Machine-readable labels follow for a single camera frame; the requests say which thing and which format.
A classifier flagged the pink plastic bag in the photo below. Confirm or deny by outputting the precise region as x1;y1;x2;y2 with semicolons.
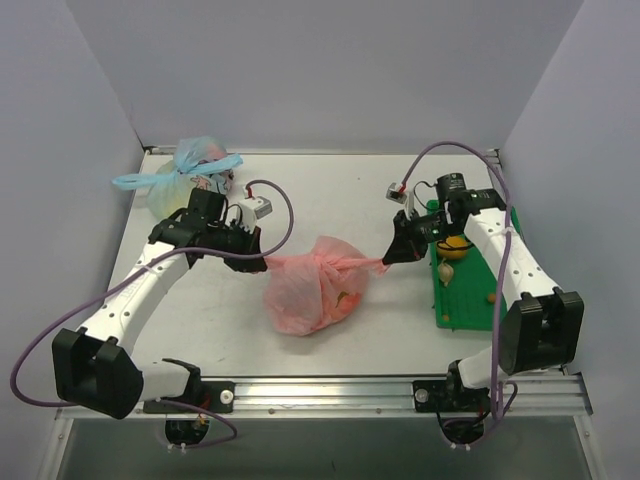
263;236;388;337

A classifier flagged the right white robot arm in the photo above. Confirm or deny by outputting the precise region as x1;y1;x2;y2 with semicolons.
382;173;584;409

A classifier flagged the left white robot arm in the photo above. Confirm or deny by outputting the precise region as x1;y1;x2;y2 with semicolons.
52;189;272;419

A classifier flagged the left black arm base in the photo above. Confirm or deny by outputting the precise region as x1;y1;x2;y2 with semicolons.
143;379;236;414

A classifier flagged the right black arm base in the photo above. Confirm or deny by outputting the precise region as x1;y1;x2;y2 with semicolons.
412;377;491;414

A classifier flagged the fake yellow lemon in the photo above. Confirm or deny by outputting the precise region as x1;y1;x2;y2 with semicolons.
436;236;471;260

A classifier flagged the fake garlic bulb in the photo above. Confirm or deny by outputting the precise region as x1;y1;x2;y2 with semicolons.
437;258;455;287

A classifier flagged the blue tied plastic bag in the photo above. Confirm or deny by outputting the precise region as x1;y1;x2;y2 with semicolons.
112;136;243;220

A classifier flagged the green plastic tray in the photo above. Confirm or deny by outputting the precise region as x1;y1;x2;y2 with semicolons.
428;199;524;332

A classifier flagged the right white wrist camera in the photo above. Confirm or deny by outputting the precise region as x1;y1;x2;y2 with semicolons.
385;183;420;219

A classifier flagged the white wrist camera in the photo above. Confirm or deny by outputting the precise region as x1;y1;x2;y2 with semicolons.
385;183;420;219
236;196;273;233

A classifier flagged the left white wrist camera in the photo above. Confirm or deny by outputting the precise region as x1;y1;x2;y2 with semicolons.
236;196;273;233

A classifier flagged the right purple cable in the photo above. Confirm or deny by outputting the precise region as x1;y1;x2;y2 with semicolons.
399;141;519;446

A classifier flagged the aluminium front rail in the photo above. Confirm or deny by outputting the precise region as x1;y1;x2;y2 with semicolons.
54;374;594;420

